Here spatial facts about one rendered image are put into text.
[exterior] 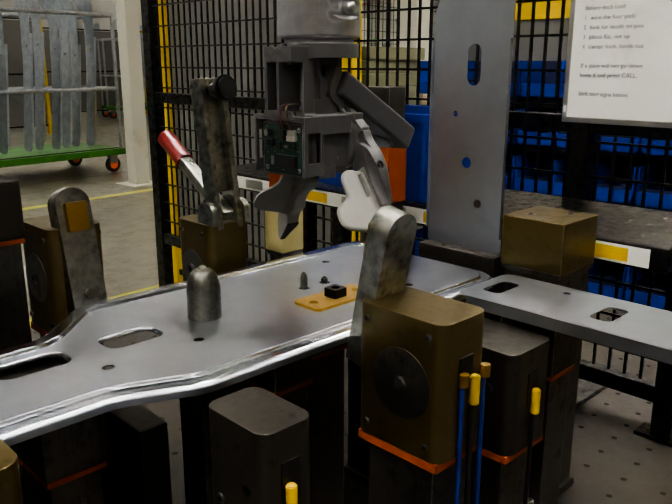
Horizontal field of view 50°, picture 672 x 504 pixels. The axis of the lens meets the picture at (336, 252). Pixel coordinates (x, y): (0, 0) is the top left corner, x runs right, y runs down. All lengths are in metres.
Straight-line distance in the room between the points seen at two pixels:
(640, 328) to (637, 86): 0.50
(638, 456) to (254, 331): 0.65
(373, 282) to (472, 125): 0.38
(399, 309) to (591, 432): 0.65
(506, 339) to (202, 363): 0.29
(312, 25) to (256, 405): 0.32
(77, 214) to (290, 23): 0.29
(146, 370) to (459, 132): 0.52
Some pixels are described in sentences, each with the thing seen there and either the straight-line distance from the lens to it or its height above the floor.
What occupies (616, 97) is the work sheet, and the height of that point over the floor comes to 1.18.
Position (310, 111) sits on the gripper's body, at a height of 1.19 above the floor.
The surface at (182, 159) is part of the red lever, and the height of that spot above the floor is 1.12.
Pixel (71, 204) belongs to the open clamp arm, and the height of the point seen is 1.09.
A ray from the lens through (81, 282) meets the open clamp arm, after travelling 0.78.
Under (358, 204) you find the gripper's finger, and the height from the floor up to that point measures 1.11.
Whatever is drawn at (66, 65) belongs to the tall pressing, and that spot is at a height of 1.21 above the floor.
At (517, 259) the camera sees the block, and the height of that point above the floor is 1.01.
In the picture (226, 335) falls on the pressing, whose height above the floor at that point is 1.00.
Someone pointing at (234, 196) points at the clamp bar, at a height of 1.08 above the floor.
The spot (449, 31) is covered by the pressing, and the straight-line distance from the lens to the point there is 0.95.
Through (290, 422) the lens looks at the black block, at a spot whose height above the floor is 0.99.
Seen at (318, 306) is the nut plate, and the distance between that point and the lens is 0.70.
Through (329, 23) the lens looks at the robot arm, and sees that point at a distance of 0.65.
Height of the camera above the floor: 1.23
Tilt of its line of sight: 15 degrees down
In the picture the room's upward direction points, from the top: straight up
